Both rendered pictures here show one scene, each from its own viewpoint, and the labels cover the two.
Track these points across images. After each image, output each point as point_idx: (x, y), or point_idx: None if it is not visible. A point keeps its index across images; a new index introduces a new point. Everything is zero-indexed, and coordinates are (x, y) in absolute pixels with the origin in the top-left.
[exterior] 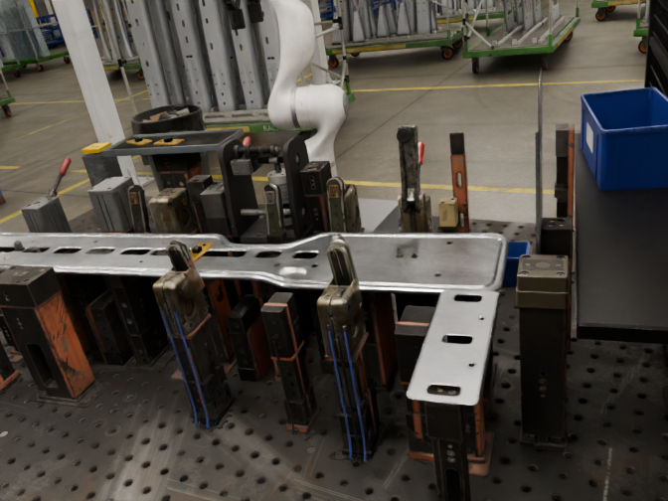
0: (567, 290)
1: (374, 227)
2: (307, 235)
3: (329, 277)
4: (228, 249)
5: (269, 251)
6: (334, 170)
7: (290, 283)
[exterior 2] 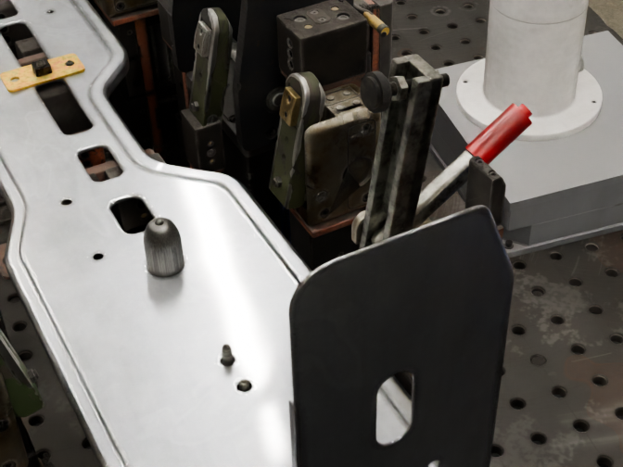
0: None
1: (584, 180)
2: None
3: (65, 309)
4: (82, 99)
5: (114, 157)
6: (567, 6)
7: (13, 267)
